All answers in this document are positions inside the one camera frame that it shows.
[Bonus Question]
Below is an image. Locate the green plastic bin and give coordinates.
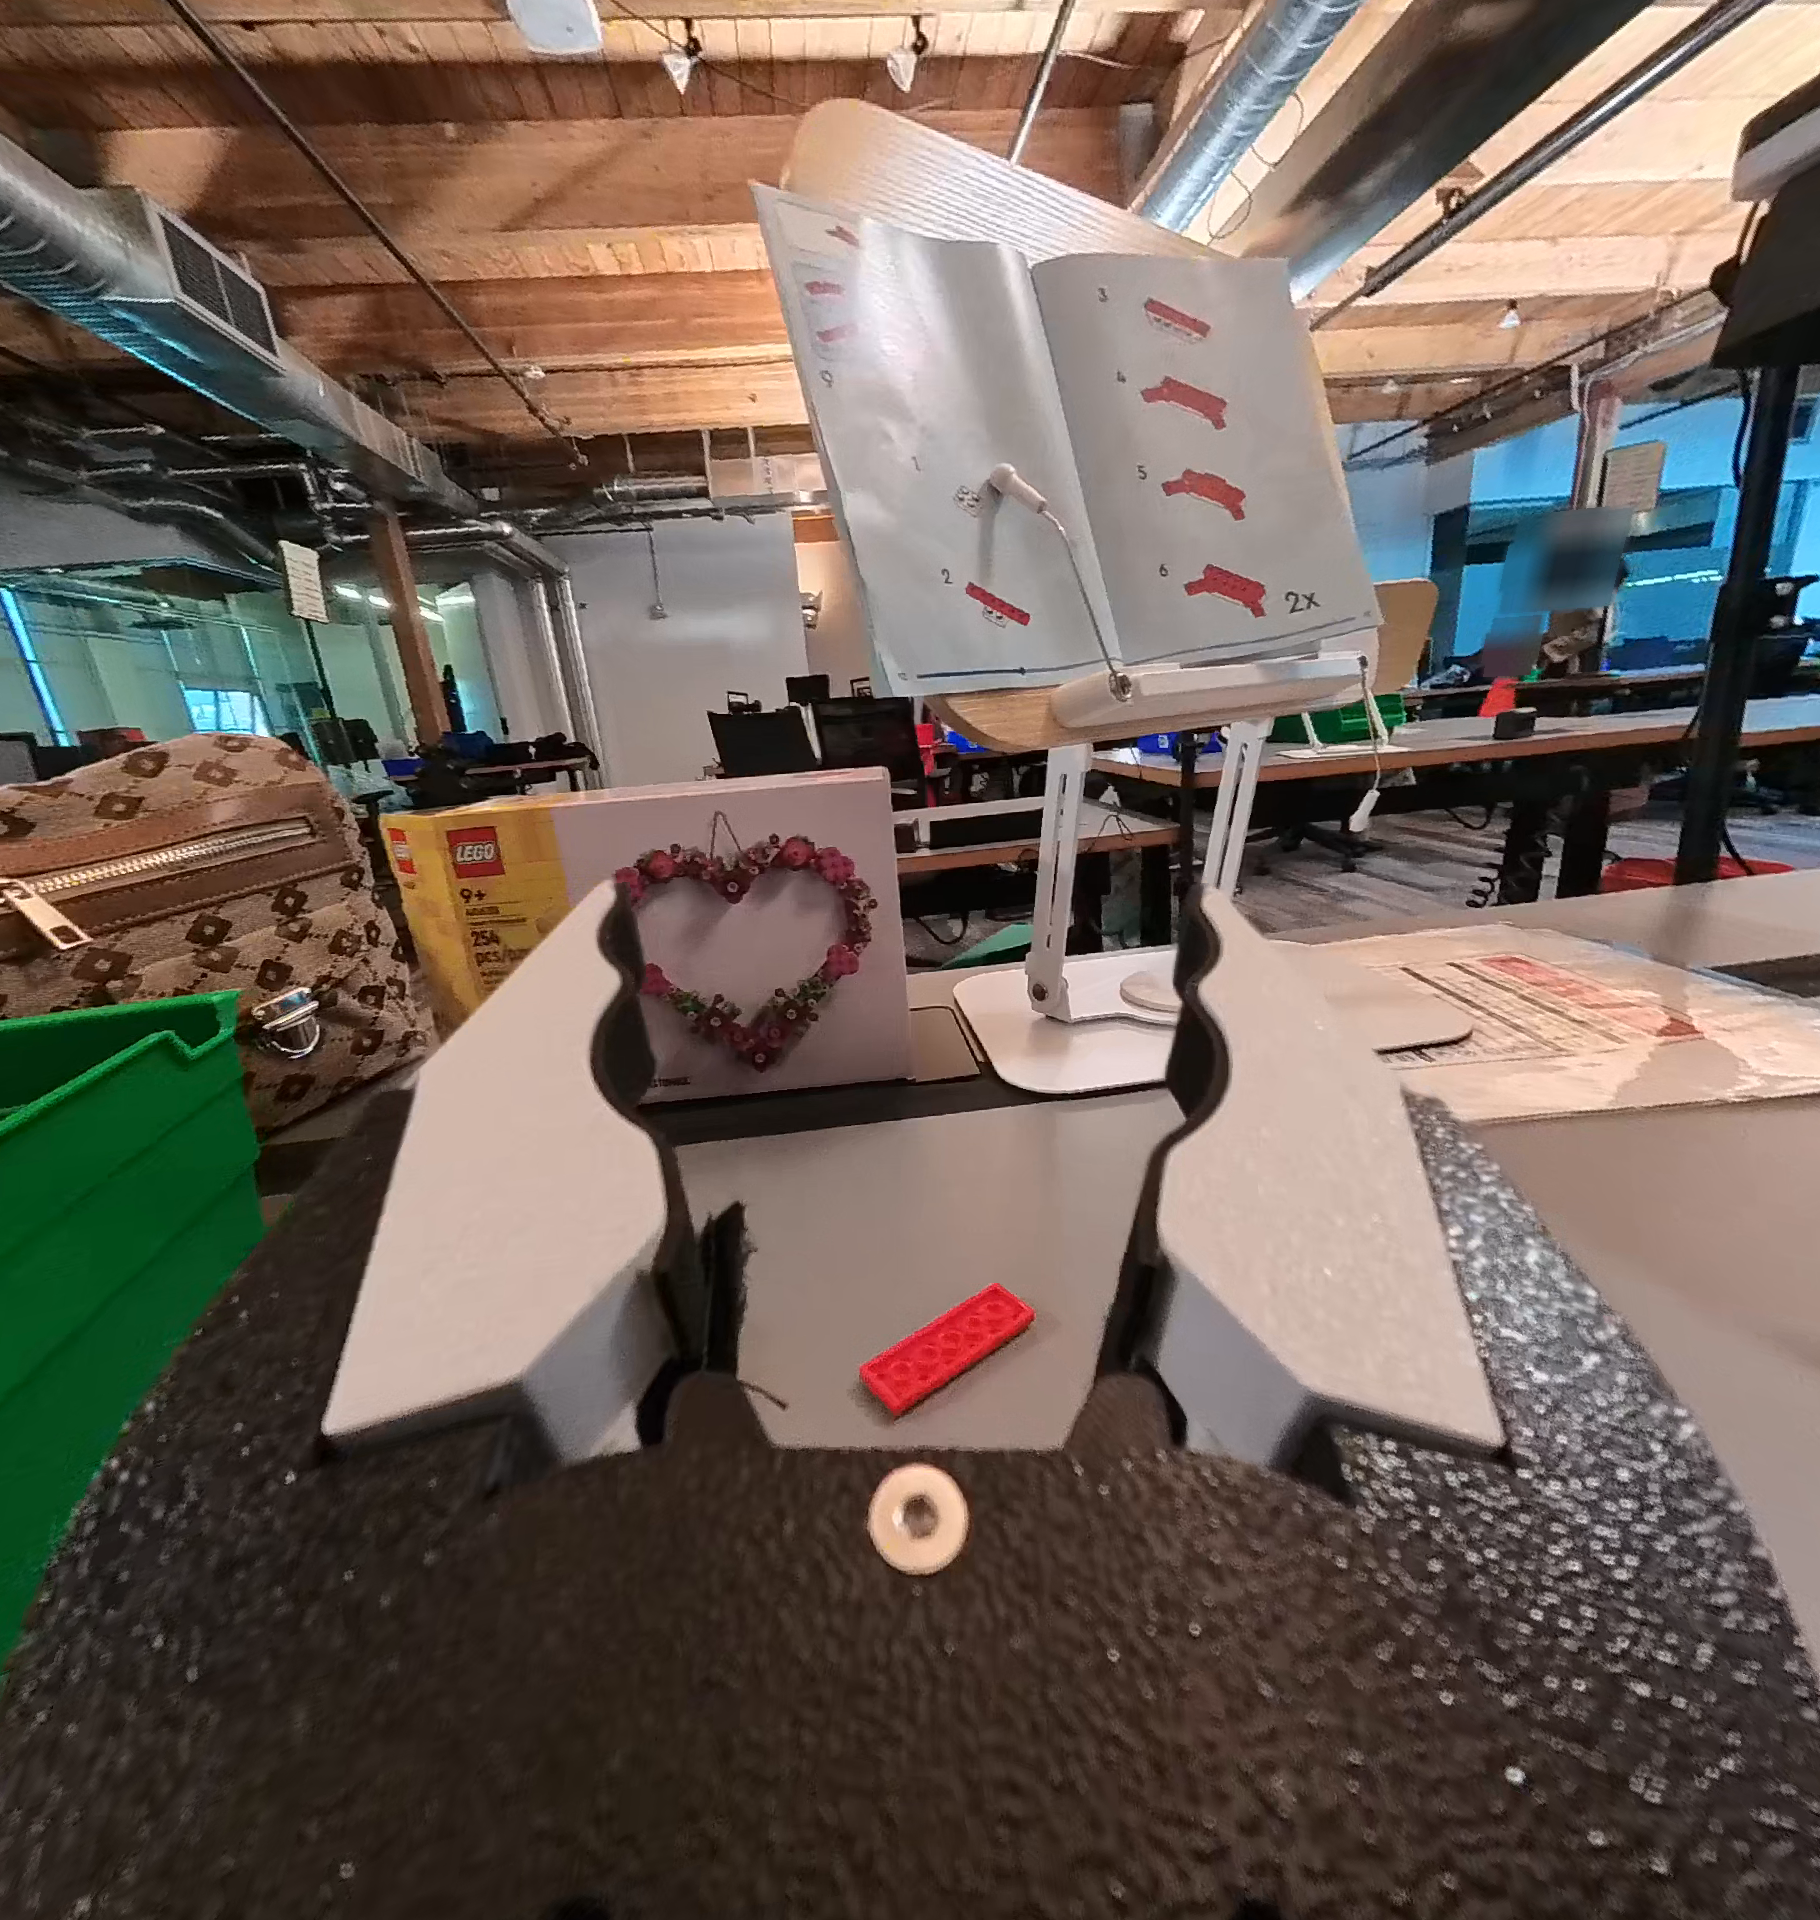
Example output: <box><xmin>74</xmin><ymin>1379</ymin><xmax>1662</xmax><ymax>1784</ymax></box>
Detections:
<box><xmin>0</xmin><ymin>989</ymin><xmax>266</xmax><ymax>1757</ymax></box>

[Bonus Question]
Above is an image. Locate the black monitor pole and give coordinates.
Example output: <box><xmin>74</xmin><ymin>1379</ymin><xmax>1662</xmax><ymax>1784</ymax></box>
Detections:
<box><xmin>1674</xmin><ymin>362</ymin><xmax>1802</xmax><ymax>888</ymax></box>

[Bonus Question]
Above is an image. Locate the rectangular silver ventilation duct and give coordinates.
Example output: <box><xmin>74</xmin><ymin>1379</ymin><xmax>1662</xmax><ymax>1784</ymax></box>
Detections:
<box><xmin>0</xmin><ymin>97</ymin><xmax>565</xmax><ymax>579</ymax></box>

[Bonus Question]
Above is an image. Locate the spiral silver duct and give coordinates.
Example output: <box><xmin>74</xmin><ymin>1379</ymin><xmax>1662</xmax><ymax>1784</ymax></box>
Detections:
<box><xmin>1134</xmin><ymin>0</ymin><xmax>1368</xmax><ymax>236</ymax></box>

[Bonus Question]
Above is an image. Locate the smooth grey duct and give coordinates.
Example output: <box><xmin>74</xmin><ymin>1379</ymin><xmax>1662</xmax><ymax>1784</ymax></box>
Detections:
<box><xmin>1276</xmin><ymin>0</ymin><xmax>1653</xmax><ymax>302</ymax></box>

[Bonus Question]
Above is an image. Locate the red lego plate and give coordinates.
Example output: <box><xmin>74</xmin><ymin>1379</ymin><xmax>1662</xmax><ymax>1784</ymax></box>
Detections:
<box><xmin>860</xmin><ymin>1286</ymin><xmax>1037</xmax><ymax>1420</ymax></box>

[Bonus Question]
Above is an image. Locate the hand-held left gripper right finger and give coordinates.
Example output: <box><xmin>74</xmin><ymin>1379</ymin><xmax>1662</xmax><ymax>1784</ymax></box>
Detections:
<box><xmin>1142</xmin><ymin>882</ymin><xmax>1512</xmax><ymax>1471</ymax></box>

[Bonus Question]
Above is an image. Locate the brown patterned bag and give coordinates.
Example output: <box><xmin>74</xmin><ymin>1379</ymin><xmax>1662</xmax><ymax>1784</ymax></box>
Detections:
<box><xmin>0</xmin><ymin>731</ymin><xmax>433</xmax><ymax>1135</ymax></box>

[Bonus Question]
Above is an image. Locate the lego set box heart picture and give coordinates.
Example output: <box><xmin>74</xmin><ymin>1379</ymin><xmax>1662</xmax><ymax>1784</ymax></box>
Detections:
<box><xmin>380</xmin><ymin>767</ymin><xmax>912</xmax><ymax>1106</ymax></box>

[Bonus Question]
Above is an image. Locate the long wooden worktable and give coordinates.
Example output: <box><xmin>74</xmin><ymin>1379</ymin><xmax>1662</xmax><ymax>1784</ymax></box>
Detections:
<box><xmin>1090</xmin><ymin>695</ymin><xmax>1820</xmax><ymax>901</ymax></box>

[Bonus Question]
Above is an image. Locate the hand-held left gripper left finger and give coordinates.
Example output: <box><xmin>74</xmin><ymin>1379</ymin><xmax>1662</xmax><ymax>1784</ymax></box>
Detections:
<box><xmin>320</xmin><ymin>876</ymin><xmax>717</xmax><ymax>1469</ymax></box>

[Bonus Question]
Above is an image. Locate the black monitor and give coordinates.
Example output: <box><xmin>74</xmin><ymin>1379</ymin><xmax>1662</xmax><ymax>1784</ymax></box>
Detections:
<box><xmin>1711</xmin><ymin>44</ymin><xmax>1820</xmax><ymax>369</ymax></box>

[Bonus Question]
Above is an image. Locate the wooden support post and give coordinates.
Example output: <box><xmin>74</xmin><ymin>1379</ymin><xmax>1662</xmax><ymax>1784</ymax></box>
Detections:
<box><xmin>367</xmin><ymin>510</ymin><xmax>446</xmax><ymax>745</ymax></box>

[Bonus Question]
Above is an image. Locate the clear sleeve with printed sheet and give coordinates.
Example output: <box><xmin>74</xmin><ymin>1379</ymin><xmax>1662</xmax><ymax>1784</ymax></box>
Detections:
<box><xmin>1344</xmin><ymin>922</ymin><xmax>1820</xmax><ymax>1129</ymax></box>

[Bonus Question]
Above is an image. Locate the open lego instruction booklet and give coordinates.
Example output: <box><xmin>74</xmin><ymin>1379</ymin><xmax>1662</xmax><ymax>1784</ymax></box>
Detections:
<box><xmin>752</xmin><ymin>182</ymin><xmax>1384</xmax><ymax>698</ymax></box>

